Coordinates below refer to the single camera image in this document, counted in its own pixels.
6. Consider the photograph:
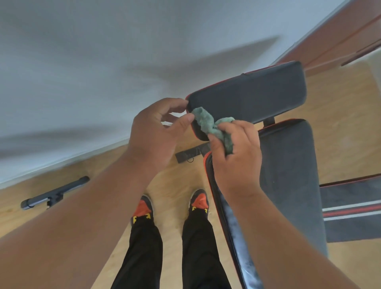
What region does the person's left orange shoe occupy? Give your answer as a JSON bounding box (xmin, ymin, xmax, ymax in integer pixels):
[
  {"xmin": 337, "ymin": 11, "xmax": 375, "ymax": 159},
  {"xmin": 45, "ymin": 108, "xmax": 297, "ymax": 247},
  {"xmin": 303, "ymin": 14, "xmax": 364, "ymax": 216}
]
[{"xmin": 130, "ymin": 195, "xmax": 155, "ymax": 227}]

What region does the black bench foot bar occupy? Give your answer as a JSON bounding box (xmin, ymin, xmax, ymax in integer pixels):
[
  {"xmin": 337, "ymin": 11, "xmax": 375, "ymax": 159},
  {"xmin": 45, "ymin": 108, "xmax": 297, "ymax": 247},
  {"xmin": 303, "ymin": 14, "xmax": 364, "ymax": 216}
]
[{"xmin": 175, "ymin": 142, "xmax": 212, "ymax": 164}]

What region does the person's left forearm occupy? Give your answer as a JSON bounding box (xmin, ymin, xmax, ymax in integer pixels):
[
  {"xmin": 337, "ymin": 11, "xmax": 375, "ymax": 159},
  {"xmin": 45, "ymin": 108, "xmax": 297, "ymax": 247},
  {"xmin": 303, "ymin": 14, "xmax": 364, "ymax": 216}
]
[{"xmin": 0, "ymin": 153, "xmax": 167, "ymax": 289}]

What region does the person's orange shoe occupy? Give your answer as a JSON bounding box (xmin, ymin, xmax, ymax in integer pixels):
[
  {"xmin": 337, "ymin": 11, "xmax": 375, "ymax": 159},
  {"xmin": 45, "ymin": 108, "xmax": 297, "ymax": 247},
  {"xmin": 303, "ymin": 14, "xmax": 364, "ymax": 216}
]
[
  {"xmin": 130, "ymin": 195, "xmax": 155, "ymax": 227},
  {"xmin": 189, "ymin": 189, "xmax": 210, "ymax": 214}
]

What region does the green cleaning cloth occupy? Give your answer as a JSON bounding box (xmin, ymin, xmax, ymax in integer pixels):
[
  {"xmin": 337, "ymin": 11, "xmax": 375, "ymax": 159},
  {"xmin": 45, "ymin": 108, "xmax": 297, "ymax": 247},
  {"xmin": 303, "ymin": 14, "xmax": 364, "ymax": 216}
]
[{"xmin": 190, "ymin": 107, "xmax": 236, "ymax": 156}]

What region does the person's right orange shoe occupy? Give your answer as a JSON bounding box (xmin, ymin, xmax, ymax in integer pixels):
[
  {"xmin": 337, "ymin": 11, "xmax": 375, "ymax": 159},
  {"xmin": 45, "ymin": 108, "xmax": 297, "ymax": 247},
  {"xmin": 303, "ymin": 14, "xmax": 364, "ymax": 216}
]
[{"xmin": 189, "ymin": 189, "xmax": 210, "ymax": 214}]

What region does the person's right forearm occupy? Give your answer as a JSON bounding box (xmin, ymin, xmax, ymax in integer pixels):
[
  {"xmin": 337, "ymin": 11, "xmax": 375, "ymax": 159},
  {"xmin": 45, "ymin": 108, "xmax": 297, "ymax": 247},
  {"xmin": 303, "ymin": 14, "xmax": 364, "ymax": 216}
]
[{"xmin": 228, "ymin": 191, "xmax": 361, "ymax": 289}]

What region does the person's left hand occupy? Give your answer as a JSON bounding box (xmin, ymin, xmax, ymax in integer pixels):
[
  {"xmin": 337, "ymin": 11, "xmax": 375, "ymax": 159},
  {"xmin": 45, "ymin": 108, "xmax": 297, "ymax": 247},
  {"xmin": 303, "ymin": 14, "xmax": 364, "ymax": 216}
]
[{"xmin": 128, "ymin": 98, "xmax": 196, "ymax": 177}]

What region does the person's left black trouser leg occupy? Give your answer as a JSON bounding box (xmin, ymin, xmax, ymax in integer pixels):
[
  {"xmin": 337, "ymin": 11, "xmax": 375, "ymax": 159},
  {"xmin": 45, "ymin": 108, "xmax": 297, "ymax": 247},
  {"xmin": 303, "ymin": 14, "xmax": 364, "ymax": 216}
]
[{"xmin": 110, "ymin": 215, "xmax": 164, "ymax": 289}]

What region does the brown wooden door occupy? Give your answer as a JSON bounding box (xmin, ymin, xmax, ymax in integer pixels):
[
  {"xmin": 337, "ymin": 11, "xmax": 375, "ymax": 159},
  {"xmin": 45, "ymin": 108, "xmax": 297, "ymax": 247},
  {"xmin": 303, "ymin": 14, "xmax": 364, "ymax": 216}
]
[{"xmin": 269, "ymin": 0, "xmax": 381, "ymax": 78}]

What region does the short black bench pad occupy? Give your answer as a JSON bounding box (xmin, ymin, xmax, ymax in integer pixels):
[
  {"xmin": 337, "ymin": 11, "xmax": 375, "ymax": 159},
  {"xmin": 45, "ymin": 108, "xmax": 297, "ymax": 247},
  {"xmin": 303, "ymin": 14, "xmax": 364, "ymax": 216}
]
[{"xmin": 185, "ymin": 61, "xmax": 307, "ymax": 141}]

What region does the person's right hand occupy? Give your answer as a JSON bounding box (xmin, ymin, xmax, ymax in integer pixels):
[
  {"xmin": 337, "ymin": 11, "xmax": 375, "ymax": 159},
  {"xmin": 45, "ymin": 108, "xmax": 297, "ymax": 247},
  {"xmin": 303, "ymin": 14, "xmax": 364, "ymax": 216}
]
[{"xmin": 207, "ymin": 120, "xmax": 263, "ymax": 203}]

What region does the black metal bar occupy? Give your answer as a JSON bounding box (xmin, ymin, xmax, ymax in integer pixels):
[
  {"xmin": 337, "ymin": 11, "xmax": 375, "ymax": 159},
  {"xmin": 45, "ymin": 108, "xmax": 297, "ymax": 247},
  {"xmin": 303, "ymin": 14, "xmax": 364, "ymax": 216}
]
[{"xmin": 20, "ymin": 176, "xmax": 90, "ymax": 211}]

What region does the person's black trouser leg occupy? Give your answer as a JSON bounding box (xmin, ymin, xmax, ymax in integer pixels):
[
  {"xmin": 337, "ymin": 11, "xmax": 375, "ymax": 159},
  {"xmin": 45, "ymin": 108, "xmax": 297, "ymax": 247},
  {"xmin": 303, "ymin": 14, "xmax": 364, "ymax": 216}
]
[
  {"xmin": 110, "ymin": 215, "xmax": 164, "ymax": 289},
  {"xmin": 181, "ymin": 208, "xmax": 232, "ymax": 289}
]

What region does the person's right black trouser leg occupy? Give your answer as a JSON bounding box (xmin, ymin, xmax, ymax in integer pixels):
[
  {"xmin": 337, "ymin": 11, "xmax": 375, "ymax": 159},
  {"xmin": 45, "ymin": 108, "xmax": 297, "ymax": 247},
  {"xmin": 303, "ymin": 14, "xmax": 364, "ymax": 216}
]
[{"xmin": 181, "ymin": 208, "xmax": 232, "ymax": 289}]

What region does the striped black bench pad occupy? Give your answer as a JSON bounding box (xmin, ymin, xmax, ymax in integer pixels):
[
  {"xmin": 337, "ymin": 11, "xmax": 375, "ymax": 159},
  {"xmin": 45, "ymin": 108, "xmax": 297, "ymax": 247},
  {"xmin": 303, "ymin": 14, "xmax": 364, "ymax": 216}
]
[{"xmin": 319, "ymin": 175, "xmax": 381, "ymax": 243}]

